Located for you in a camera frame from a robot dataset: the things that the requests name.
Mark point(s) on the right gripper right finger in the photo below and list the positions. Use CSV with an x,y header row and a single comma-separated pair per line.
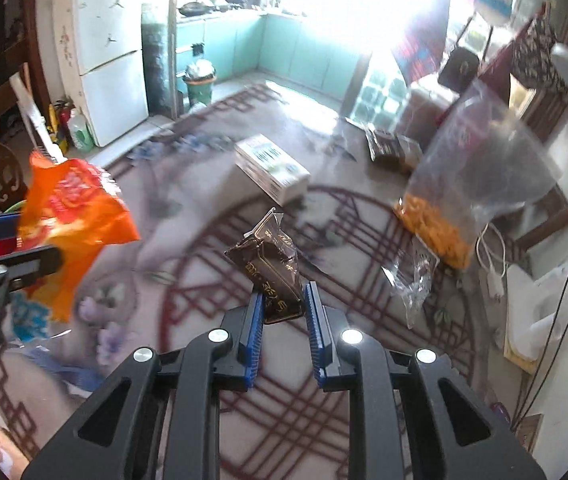
x,y
410,415

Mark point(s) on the black packaged snack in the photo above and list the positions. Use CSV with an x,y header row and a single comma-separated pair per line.
x,y
396,153

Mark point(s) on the person's right hand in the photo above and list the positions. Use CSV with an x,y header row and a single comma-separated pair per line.
x,y
13,461

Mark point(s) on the green kitchen waste bin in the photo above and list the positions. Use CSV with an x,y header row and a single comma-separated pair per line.
x,y
199,78

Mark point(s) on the clear crumpled plastic wrapper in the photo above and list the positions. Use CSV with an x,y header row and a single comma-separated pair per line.
x,y
414,288

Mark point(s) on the white refrigerator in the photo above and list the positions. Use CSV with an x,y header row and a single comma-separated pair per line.
x,y
99,49

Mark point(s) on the blue yellow snack wrapper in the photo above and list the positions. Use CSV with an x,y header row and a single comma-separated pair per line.
x,y
30,320

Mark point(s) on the orange snack bag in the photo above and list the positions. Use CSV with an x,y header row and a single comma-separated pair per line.
x,y
76,207

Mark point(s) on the white milk carton box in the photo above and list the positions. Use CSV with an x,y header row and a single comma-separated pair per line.
x,y
278,175

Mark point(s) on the teal kitchen cabinets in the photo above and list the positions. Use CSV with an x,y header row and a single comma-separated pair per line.
x,y
312,53

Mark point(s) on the dark brown cigarette pack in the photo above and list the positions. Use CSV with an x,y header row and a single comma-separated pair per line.
x,y
268,257

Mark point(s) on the bag of orange snacks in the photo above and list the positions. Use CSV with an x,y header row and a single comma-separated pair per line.
x,y
482,163

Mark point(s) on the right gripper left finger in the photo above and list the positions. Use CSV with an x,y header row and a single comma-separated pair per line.
x,y
158,415

